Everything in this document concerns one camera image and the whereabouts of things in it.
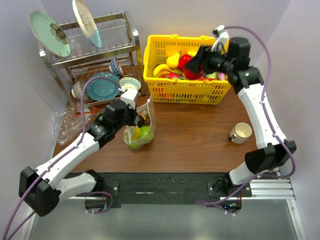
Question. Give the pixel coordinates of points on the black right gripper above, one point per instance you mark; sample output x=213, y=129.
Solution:
x=201, y=59

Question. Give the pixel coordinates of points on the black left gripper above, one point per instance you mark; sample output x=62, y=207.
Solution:
x=133, y=114

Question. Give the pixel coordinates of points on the red apple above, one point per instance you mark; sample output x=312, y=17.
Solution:
x=188, y=74

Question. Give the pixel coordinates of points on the dark mangosteen front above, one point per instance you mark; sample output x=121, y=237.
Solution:
x=141, y=121

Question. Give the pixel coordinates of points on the yellow lemon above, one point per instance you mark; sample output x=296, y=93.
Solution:
x=136, y=133

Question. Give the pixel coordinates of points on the green apple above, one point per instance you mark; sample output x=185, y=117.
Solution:
x=139, y=143
x=143, y=131

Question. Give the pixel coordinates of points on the clear polka dot zip bag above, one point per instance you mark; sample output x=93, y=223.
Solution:
x=147, y=110

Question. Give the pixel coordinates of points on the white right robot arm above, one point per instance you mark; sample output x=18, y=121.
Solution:
x=273, y=148

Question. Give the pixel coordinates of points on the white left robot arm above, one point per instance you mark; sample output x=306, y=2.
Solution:
x=46, y=186

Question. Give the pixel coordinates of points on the red bell pepper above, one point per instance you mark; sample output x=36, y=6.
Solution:
x=183, y=61

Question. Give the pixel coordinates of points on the yellow pear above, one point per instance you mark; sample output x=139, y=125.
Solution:
x=173, y=61

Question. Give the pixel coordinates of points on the green cabbage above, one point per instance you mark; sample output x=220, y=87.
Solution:
x=216, y=75

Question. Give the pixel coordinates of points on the red dragon fruit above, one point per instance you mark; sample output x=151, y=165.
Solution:
x=173, y=76

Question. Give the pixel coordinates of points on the teal scalloped plate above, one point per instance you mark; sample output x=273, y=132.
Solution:
x=102, y=90

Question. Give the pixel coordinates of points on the yellow teal patterned bowl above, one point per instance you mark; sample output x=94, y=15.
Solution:
x=130, y=83

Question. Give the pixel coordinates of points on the small banana bunch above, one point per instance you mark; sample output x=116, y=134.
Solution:
x=161, y=70

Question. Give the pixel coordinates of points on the yellow plastic basket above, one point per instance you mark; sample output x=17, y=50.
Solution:
x=200, y=91

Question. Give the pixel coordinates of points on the blue zigzag bowl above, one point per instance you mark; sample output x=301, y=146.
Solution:
x=116, y=68

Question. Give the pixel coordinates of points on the grey patterned bowl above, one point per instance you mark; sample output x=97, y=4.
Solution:
x=77, y=89

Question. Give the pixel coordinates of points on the metal dish rack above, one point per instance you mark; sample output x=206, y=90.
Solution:
x=120, y=39

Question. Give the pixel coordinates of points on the spare clear plastic bags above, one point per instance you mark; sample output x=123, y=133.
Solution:
x=68, y=123

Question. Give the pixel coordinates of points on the cream ceramic mug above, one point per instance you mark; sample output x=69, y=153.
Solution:
x=240, y=133

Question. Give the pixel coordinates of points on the cream and blue plate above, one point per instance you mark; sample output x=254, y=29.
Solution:
x=86, y=23

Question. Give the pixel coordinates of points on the mint green flower plate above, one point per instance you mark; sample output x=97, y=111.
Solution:
x=49, y=33

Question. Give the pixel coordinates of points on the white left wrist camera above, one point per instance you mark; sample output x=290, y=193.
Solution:
x=130, y=97

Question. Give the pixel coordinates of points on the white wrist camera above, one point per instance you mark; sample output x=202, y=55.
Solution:
x=221, y=37
x=130, y=97

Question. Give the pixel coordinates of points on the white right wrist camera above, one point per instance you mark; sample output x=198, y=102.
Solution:
x=221, y=37

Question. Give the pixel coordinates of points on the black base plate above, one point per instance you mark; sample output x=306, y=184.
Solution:
x=159, y=188

